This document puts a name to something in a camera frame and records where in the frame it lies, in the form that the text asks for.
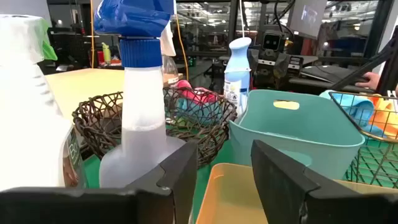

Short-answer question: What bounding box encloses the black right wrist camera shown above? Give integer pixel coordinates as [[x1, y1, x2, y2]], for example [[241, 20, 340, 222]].
[[262, 30, 285, 52]]

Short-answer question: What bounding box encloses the amber translucent plastic bin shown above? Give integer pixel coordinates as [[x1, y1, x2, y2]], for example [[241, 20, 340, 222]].
[[195, 163, 398, 224]]

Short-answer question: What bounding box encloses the black laptop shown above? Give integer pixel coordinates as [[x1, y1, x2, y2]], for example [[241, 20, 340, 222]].
[[289, 64, 369, 93]]

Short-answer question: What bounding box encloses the orange hanging cable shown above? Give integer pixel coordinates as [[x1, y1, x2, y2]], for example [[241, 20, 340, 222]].
[[90, 0, 95, 69]]

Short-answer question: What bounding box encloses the yellow hanging cable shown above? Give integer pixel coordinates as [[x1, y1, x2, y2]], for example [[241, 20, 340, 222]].
[[174, 14, 190, 82]]

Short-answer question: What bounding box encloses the orange microfiber towel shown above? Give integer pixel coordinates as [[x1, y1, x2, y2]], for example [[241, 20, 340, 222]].
[[368, 95, 398, 138]]

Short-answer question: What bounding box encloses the gold wire basket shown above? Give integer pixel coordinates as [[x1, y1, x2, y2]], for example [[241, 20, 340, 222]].
[[328, 91, 398, 190]]

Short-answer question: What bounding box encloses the clear spray bottle blue trigger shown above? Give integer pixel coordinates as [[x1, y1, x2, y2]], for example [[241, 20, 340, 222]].
[[93, 0, 187, 189]]

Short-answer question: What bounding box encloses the grey monitor screen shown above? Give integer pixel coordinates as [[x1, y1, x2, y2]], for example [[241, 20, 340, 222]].
[[287, 0, 328, 40]]

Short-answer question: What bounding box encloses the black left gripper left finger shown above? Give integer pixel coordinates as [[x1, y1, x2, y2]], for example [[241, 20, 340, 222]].
[[126, 141, 198, 224]]

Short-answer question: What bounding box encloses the small teal plastic bin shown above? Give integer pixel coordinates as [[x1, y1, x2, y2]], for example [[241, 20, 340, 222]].
[[228, 89, 366, 180]]

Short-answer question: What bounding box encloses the light wooden desk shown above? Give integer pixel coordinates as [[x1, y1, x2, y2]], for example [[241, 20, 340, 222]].
[[45, 68, 184, 121]]

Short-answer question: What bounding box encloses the light blue air freshener bottle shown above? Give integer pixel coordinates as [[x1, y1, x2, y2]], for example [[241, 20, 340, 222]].
[[223, 37, 252, 119]]

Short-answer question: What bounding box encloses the green drinking bottle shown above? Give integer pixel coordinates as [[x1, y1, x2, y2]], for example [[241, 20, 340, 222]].
[[101, 42, 112, 63]]

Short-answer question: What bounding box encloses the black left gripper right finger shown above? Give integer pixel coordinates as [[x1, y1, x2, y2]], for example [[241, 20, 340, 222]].
[[251, 139, 338, 224]]

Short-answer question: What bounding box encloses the black wire basket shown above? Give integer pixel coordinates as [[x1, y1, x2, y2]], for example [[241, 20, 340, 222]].
[[72, 86, 239, 169]]

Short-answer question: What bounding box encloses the pink microfiber towel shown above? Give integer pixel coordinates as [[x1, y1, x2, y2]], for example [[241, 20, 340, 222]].
[[176, 80, 218, 106]]

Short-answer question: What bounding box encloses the blue microfiber towel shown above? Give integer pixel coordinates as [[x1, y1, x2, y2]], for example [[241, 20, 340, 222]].
[[319, 90, 385, 137], [177, 98, 225, 127]]

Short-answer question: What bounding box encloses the person's hand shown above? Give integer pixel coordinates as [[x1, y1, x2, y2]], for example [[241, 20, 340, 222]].
[[355, 72, 382, 91]]

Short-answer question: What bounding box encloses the black metal rig frame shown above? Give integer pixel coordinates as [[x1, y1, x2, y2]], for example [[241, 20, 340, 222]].
[[329, 26, 398, 96]]

